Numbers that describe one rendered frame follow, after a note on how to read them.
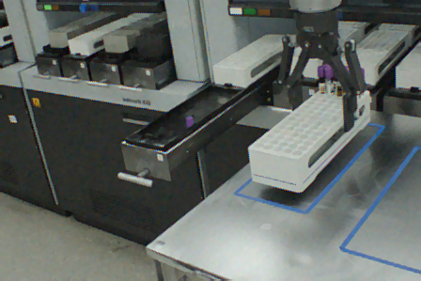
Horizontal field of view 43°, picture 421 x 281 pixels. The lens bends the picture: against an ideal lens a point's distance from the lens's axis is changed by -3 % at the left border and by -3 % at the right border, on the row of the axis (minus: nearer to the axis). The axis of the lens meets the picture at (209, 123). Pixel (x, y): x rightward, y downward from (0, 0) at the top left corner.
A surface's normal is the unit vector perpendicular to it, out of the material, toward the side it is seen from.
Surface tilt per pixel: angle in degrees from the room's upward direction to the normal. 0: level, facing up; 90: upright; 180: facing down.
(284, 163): 91
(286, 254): 0
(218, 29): 90
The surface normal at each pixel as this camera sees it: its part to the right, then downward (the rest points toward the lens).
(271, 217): -0.13, -0.90
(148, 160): -0.57, 0.41
